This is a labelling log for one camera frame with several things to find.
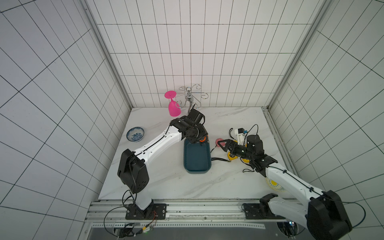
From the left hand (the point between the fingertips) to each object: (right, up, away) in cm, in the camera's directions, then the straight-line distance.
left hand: (203, 138), depth 80 cm
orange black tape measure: (0, 0, -3) cm, 3 cm away
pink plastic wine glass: (-18, +18, +15) cm, 29 cm away
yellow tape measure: (+18, -13, +9) cm, 24 cm away
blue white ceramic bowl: (-46, 0, +20) cm, 50 cm away
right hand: (+7, -4, -1) cm, 8 cm away
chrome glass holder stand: (-5, +25, +7) cm, 26 cm away
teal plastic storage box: (-3, -12, +9) cm, 16 cm away
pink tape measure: (+9, -2, -7) cm, 12 cm away
